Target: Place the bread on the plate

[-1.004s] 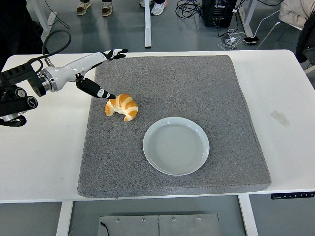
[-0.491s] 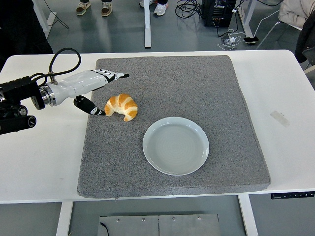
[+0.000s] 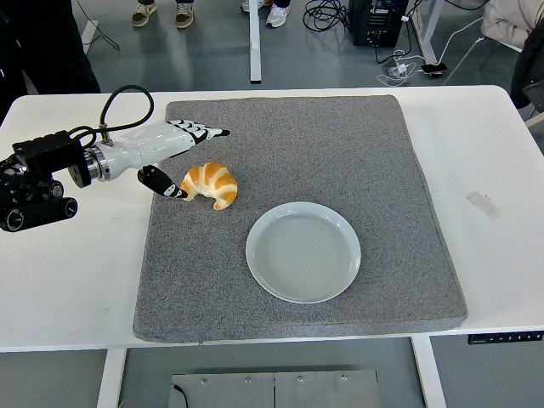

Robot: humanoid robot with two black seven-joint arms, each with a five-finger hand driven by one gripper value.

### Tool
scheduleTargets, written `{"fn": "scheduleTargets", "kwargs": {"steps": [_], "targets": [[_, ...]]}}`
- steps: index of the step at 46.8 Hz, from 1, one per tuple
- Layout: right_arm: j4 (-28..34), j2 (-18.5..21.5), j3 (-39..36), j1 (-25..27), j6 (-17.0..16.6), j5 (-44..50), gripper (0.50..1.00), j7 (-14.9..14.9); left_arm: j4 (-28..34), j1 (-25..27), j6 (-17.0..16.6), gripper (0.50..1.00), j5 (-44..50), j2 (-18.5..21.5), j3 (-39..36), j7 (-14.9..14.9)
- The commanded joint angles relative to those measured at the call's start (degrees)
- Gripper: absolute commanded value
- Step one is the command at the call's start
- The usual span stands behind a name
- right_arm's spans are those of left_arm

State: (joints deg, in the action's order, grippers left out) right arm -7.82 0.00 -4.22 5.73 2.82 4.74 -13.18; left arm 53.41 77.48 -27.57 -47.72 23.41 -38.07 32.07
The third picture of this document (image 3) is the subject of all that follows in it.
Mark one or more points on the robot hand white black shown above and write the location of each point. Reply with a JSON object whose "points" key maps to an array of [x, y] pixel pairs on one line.
{"points": [[144, 144]]}

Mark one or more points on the croissant bread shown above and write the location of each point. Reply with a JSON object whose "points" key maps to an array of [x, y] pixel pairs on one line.
{"points": [[212, 178]]}

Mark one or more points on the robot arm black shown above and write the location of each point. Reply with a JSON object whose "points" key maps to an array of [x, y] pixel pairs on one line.
{"points": [[42, 153]]}

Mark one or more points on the light grey round plate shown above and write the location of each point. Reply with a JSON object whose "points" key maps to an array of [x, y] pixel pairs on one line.
{"points": [[304, 255]]}

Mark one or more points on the grey metal plate with screws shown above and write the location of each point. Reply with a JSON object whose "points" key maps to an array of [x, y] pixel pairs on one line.
{"points": [[297, 391]]}

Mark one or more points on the white table foot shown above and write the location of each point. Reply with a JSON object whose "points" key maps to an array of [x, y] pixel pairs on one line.
{"points": [[89, 33]]}

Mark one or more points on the person's brown shoe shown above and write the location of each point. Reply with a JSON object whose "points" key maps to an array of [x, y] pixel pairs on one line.
{"points": [[143, 15], [184, 16]]}

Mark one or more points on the person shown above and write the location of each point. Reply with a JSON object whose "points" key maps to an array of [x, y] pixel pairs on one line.
{"points": [[38, 42]]}

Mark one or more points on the white background table leg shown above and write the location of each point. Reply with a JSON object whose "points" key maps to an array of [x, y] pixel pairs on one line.
{"points": [[255, 42]]}

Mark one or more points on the grey speckled mat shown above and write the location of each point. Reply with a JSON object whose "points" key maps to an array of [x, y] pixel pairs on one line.
{"points": [[297, 149]]}

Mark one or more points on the person's white sneaker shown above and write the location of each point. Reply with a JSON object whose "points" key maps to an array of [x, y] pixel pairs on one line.
{"points": [[278, 17], [248, 5]]}

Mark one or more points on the black computer case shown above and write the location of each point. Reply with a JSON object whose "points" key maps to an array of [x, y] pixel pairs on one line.
{"points": [[378, 21]]}

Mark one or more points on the black smartphone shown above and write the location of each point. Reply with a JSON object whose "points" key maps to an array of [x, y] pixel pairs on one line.
{"points": [[433, 69]]}

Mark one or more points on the white desk leg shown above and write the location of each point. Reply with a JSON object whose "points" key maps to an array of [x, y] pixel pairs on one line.
{"points": [[426, 38]]}

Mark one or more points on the clear tape strip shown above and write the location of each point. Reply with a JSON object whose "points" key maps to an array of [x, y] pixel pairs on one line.
{"points": [[482, 205]]}

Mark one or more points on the beige jacket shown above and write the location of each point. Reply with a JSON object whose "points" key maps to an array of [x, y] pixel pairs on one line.
{"points": [[506, 17]]}

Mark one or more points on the black jacket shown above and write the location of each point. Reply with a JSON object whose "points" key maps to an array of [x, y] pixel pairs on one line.
{"points": [[527, 64]]}

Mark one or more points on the black table control panel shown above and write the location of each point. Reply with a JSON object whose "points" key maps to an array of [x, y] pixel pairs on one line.
{"points": [[506, 338]]}

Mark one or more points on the white chair frame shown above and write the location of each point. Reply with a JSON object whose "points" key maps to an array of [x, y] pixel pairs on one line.
{"points": [[465, 59]]}

